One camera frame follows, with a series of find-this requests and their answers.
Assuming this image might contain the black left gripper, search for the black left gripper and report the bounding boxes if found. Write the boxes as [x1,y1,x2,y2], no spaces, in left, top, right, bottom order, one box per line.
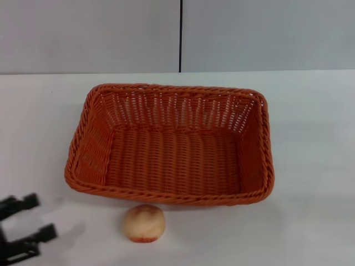
[0,192,59,264]

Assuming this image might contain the round bun with orange centre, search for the round bun with orange centre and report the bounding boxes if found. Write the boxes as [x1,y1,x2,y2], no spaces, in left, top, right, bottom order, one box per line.
[121,204,167,244]

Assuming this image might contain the orange woven plastic basket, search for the orange woven plastic basket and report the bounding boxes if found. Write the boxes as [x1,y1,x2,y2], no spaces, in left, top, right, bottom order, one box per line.
[64,82,275,207]

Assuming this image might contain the black vertical wall strip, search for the black vertical wall strip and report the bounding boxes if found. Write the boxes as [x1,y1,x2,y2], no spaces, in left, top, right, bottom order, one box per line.
[179,0,184,73]

